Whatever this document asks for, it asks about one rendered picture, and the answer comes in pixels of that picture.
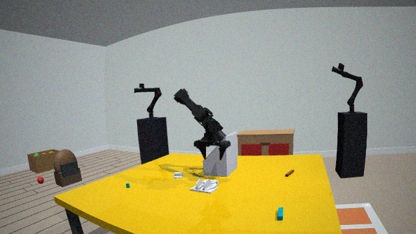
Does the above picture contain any small teal block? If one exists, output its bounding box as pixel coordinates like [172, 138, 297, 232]
[278, 207, 283, 221]

